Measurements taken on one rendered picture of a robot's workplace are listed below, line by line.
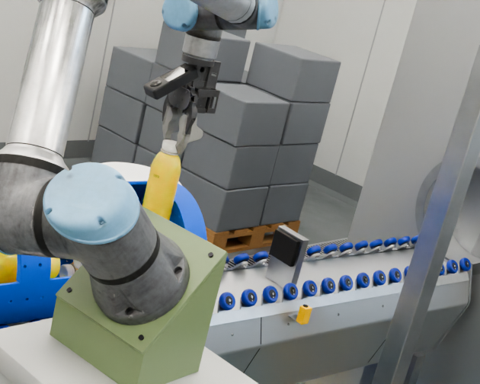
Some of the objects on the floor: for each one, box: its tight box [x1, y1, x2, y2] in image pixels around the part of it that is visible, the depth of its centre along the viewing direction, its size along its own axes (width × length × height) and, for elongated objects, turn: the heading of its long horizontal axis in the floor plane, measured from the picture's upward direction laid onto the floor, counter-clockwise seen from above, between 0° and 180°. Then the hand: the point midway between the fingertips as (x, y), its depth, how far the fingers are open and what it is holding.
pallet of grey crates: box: [90, 21, 341, 253], centre depth 550 cm, size 120×80×119 cm
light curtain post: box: [372, 43, 480, 384], centre depth 231 cm, size 6×6×170 cm
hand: (171, 145), depth 189 cm, fingers closed on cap, 4 cm apart
